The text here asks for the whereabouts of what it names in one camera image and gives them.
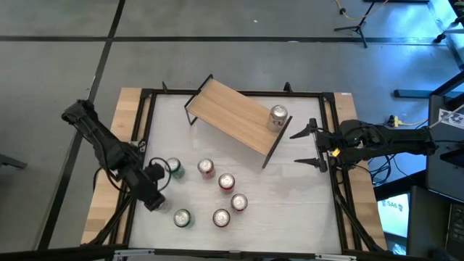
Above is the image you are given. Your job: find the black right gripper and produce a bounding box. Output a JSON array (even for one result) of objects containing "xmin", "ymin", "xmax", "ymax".
[{"xmin": 289, "ymin": 118, "xmax": 345, "ymax": 173}]

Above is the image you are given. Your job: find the silver Diet Coke can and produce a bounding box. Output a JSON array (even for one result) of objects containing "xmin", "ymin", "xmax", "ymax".
[
  {"xmin": 157, "ymin": 198, "xmax": 173, "ymax": 214},
  {"xmin": 267, "ymin": 104, "xmax": 290, "ymax": 133}
]

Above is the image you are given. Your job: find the green Sprite can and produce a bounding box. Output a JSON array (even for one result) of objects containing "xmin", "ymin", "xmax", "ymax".
[
  {"xmin": 165, "ymin": 157, "xmax": 186, "ymax": 180},
  {"xmin": 173, "ymin": 208, "xmax": 196, "ymax": 229}
]

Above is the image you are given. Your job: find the red Coke Zero can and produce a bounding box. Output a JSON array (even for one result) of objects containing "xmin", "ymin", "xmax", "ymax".
[{"xmin": 212, "ymin": 208, "xmax": 231, "ymax": 228}]

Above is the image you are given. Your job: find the red Star Wars Coca-Cola can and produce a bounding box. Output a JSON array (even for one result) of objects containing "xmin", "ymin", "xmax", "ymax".
[{"xmin": 231, "ymin": 193, "xmax": 249, "ymax": 214}]

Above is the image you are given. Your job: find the black rig crossbar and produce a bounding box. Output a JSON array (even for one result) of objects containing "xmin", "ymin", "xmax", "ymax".
[{"xmin": 0, "ymin": 243, "xmax": 428, "ymax": 261}]

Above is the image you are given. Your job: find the lit monitor screen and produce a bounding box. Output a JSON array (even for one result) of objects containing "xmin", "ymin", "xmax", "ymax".
[{"xmin": 376, "ymin": 193, "xmax": 410, "ymax": 239}]

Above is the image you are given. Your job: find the black stand base beam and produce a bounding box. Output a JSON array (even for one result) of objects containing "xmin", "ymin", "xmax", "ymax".
[{"xmin": 393, "ymin": 70, "xmax": 464, "ymax": 99}]

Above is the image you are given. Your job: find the black tripod stand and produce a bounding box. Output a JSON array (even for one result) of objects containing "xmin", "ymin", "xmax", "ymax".
[{"xmin": 333, "ymin": 0, "xmax": 391, "ymax": 49}]

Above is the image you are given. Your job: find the dark grey cabinet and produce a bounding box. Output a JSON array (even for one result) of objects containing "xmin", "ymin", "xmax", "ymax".
[{"xmin": 426, "ymin": 94, "xmax": 464, "ymax": 202}]

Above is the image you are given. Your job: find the black equipment case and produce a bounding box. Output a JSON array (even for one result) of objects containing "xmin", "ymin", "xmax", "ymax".
[{"xmin": 406, "ymin": 185, "xmax": 452, "ymax": 258}]

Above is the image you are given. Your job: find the printed marker paper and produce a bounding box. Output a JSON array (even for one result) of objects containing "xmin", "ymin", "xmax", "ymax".
[{"xmin": 437, "ymin": 107, "xmax": 464, "ymax": 131}]

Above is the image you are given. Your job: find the grey floor stand foot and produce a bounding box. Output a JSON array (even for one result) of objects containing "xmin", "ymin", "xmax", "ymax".
[{"xmin": 0, "ymin": 154, "xmax": 28, "ymax": 170}]

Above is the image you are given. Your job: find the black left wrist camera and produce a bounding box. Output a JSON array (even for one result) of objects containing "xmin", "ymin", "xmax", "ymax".
[{"xmin": 144, "ymin": 162, "xmax": 167, "ymax": 182}]

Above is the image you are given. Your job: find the black left wrist camera cable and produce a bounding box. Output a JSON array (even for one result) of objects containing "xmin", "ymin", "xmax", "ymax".
[{"xmin": 147, "ymin": 156, "xmax": 173, "ymax": 193}]

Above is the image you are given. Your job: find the black metal table frame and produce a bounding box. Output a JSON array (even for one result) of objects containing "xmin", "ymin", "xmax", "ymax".
[{"xmin": 81, "ymin": 81, "xmax": 387, "ymax": 254}]

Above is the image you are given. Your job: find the black arm base cable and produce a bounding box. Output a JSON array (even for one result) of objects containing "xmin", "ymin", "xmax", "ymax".
[{"xmin": 92, "ymin": 158, "xmax": 126, "ymax": 191}]

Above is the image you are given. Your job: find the yellow power plug with cable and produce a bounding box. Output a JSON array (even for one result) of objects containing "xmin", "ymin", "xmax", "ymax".
[{"xmin": 387, "ymin": 115, "xmax": 429, "ymax": 128}]

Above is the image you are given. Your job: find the wooden shelf black metal frame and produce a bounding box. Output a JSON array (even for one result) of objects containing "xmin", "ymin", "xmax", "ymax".
[{"xmin": 183, "ymin": 73, "xmax": 294, "ymax": 170}]

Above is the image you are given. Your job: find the yellow extension cable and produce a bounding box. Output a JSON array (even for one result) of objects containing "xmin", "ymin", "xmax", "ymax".
[{"xmin": 333, "ymin": 0, "xmax": 389, "ymax": 22}]

